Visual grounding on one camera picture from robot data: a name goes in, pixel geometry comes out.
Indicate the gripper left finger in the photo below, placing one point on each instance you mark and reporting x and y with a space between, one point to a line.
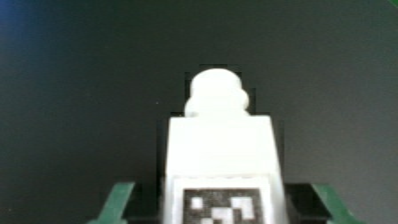
115 206

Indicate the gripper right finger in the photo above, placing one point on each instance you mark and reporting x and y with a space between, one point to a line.
335 205

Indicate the white table leg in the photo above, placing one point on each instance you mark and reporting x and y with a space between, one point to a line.
223 172

